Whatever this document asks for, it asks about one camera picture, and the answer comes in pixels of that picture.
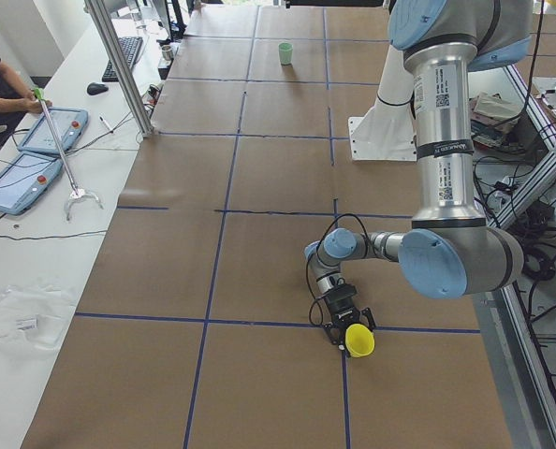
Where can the yellow cup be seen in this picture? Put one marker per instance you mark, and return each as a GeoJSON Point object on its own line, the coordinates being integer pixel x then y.
{"type": "Point", "coordinates": [359, 341]}

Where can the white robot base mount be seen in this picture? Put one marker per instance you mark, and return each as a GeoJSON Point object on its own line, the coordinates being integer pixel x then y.
{"type": "Point", "coordinates": [386, 131]}

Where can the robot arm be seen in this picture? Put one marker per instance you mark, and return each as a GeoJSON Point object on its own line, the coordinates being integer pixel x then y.
{"type": "Point", "coordinates": [423, 106]}

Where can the metal reacher grabber tool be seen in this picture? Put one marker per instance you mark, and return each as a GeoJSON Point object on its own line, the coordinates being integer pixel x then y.
{"type": "Point", "coordinates": [77, 193]}

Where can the metal cup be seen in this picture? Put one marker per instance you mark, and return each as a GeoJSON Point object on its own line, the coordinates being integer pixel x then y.
{"type": "Point", "coordinates": [167, 53]}

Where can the near blue teach pendant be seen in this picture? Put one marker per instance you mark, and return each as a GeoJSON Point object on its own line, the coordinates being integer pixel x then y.
{"type": "Point", "coordinates": [23, 182]}

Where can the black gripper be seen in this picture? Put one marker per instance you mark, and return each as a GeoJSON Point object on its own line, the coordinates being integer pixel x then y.
{"type": "Point", "coordinates": [342, 309]}

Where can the aluminium frame post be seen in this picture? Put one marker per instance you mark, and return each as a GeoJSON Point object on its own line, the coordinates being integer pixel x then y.
{"type": "Point", "coordinates": [106, 30]}

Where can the stack of papers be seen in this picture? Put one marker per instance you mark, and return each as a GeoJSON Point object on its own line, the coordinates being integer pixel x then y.
{"type": "Point", "coordinates": [492, 119]}

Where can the aluminium frame rail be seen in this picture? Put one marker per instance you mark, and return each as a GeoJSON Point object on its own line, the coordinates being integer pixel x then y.
{"type": "Point", "coordinates": [539, 180]}

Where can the clear plastic bag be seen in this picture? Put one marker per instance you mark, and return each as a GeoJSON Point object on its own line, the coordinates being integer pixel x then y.
{"type": "Point", "coordinates": [34, 319]}

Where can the green cup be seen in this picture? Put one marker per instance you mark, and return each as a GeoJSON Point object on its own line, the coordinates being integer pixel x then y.
{"type": "Point", "coordinates": [285, 50]}

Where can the black computer mouse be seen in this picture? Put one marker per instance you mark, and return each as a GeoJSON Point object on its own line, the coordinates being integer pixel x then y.
{"type": "Point", "coordinates": [95, 88]}

